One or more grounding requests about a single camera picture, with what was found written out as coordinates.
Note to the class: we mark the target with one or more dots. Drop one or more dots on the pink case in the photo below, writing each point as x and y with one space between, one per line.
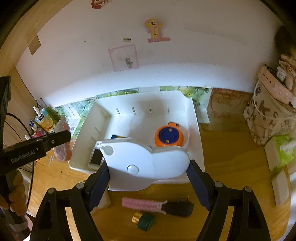
275 85

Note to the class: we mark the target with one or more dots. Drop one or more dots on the green tissue pack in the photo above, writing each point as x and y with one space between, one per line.
281 150

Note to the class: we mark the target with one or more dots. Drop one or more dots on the white tube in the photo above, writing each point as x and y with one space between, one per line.
36 110

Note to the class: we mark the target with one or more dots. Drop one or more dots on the green perfume bottle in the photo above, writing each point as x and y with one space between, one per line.
144 221

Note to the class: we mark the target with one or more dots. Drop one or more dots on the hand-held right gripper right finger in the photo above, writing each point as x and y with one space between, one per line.
198 185

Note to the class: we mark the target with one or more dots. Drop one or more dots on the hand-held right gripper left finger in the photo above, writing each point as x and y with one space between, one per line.
99 185

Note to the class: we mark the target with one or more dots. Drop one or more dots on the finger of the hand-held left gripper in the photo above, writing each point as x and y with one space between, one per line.
55 140

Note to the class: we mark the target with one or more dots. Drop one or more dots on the yellow pony wall sticker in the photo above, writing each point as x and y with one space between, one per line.
153 29

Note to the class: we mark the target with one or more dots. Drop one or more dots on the white plastic bin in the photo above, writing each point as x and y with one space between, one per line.
138 120

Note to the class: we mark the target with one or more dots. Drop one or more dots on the orange juice packet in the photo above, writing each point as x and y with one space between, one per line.
45 120

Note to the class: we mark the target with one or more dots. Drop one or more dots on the small blue white box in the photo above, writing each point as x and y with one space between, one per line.
32 124

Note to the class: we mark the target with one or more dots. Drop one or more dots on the white digital camera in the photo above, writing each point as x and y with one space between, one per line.
95 158

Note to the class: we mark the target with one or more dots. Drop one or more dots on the white tape dispenser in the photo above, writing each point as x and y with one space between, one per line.
143 157

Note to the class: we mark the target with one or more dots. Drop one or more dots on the wooden shelf unit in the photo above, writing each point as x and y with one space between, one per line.
18 46

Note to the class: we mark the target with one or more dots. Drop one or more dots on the pink framed wall sticker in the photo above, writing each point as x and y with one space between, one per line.
123 58

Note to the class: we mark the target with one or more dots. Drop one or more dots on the white oblong case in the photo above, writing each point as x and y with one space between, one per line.
281 187

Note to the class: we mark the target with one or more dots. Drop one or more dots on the green fruit print poster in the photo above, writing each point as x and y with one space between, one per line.
115 93

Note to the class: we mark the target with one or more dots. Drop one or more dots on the brown haired doll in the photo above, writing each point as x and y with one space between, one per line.
288 69

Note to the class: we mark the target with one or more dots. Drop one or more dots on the white carton box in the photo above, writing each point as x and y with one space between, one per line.
71 118

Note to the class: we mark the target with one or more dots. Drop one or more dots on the orange round toy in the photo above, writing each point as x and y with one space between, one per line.
168 136

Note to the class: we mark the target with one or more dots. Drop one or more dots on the person's left hand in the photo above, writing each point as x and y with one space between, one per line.
18 197

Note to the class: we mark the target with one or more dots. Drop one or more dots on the red wall sticker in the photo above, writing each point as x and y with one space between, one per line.
98 3

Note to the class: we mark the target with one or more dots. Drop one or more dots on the brown paper poster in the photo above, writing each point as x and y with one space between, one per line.
222 102

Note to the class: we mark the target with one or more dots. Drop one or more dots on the pink packet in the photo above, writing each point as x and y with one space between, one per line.
39 134

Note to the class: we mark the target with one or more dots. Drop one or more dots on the black plug adapter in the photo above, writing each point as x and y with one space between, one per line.
179 207

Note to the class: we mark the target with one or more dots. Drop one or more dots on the letter print canvas bag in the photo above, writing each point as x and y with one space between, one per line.
266 120

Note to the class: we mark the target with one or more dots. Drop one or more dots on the pink correction tape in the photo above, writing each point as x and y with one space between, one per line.
61 149

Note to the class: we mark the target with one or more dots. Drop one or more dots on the colourful puzzle cube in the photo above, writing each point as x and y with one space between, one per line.
118 136

